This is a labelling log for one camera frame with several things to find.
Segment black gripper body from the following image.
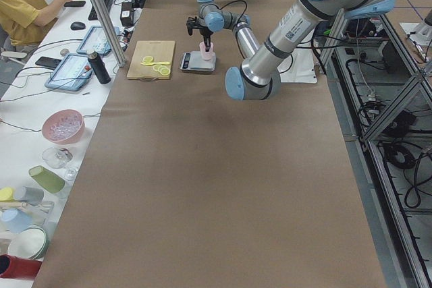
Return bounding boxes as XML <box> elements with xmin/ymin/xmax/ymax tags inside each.
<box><xmin>200</xmin><ymin>27</ymin><xmax>213</xmax><ymax>42</ymax></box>

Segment pink plastic cup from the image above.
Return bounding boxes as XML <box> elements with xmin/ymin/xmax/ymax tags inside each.
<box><xmin>199</xmin><ymin>41</ymin><xmax>214</xmax><ymax>61</ymax></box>

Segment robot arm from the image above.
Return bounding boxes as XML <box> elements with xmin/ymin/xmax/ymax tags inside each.
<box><xmin>197</xmin><ymin>0</ymin><xmax>396</xmax><ymax>100</ymax></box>

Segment digital kitchen scale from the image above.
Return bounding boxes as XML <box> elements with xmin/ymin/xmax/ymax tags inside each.
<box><xmin>180</xmin><ymin>51</ymin><xmax>216</xmax><ymax>72</ymax></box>

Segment green cup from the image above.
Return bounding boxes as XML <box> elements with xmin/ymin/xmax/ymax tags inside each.
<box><xmin>28</xmin><ymin>165</ymin><xmax>65</xmax><ymax>194</ymax></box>

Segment grey cup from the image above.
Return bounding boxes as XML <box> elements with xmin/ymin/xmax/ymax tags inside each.
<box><xmin>13</xmin><ymin>186</ymin><xmax>45</xmax><ymax>205</ymax></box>

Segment yellow cup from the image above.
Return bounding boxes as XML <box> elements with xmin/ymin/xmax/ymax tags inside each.
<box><xmin>0</xmin><ymin>187</ymin><xmax>14</xmax><ymax>202</ymax></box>

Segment light blue cup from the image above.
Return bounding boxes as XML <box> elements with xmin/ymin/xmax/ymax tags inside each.
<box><xmin>1</xmin><ymin>208</ymin><xmax>32</xmax><ymax>233</ymax></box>

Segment red cup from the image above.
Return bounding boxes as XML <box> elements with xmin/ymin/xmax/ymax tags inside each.
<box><xmin>1</xmin><ymin>254</ymin><xmax>42</xmax><ymax>280</ymax></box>

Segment bamboo cutting board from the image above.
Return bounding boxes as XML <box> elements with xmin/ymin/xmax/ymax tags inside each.
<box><xmin>126</xmin><ymin>40</ymin><xmax>176</xmax><ymax>81</ymax></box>

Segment yellow plastic knife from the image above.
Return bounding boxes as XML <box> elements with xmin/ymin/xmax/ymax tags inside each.
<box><xmin>140</xmin><ymin>61</ymin><xmax>171</xmax><ymax>66</ymax></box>

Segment lemon slice lower left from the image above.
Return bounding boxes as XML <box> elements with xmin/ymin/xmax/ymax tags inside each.
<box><xmin>159</xmin><ymin>66</ymin><xmax>171</xmax><ymax>76</ymax></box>

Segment lemon slice upper right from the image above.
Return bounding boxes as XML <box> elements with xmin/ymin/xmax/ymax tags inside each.
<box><xmin>141</xmin><ymin>55</ymin><xmax>154</xmax><ymax>64</ymax></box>

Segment black keyboard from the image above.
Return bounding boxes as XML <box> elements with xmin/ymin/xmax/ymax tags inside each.
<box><xmin>88</xmin><ymin>0</ymin><xmax>113</xmax><ymax>21</ymax></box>

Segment blue tablet far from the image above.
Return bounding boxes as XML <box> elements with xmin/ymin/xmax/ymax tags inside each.
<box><xmin>76</xmin><ymin>26</ymin><xmax>111</xmax><ymax>56</ymax></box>

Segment blue tablet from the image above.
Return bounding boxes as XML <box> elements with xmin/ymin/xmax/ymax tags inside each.
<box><xmin>45</xmin><ymin>53</ymin><xmax>92</xmax><ymax>92</ymax></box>
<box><xmin>76</xmin><ymin>26</ymin><xmax>111</xmax><ymax>56</ymax></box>

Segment black water bottle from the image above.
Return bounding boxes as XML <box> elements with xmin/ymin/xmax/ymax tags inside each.
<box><xmin>86</xmin><ymin>49</ymin><xmax>111</xmax><ymax>84</ymax></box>

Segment black computer mouse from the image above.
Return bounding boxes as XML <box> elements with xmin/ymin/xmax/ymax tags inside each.
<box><xmin>70</xmin><ymin>22</ymin><xmax>86</xmax><ymax>31</ymax></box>

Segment blue tablet near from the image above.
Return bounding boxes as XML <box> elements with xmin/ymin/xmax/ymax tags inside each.
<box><xmin>45</xmin><ymin>53</ymin><xmax>92</xmax><ymax>92</ymax></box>

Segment black smartphone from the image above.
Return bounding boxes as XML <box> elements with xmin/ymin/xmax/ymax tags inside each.
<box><xmin>35</xmin><ymin>56</ymin><xmax>61</xmax><ymax>70</ymax></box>

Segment pink bowl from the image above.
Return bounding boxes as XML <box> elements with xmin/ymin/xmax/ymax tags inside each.
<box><xmin>42</xmin><ymin>109</ymin><xmax>85</xmax><ymax>144</ymax></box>

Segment person in yellow shirt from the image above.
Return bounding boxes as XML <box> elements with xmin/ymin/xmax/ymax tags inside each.
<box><xmin>1</xmin><ymin>0</ymin><xmax>72</xmax><ymax>48</ymax></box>

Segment wine glass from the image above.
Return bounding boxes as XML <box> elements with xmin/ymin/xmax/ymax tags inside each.
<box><xmin>42</xmin><ymin>147</ymin><xmax>79</xmax><ymax>181</ymax></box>

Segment white green bowl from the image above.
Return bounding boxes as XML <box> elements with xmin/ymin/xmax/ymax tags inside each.
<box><xmin>7</xmin><ymin>227</ymin><xmax>49</xmax><ymax>260</ymax></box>

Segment black camera cable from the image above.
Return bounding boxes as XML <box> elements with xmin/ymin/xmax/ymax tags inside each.
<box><xmin>217</xmin><ymin>0</ymin><xmax>248</xmax><ymax>21</ymax></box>

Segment aluminium frame post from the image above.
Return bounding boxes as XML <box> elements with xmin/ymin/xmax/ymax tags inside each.
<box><xmin>90</xmin><ymin>0</ymin><xmax>126</xmax><ymax>67</ymax></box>

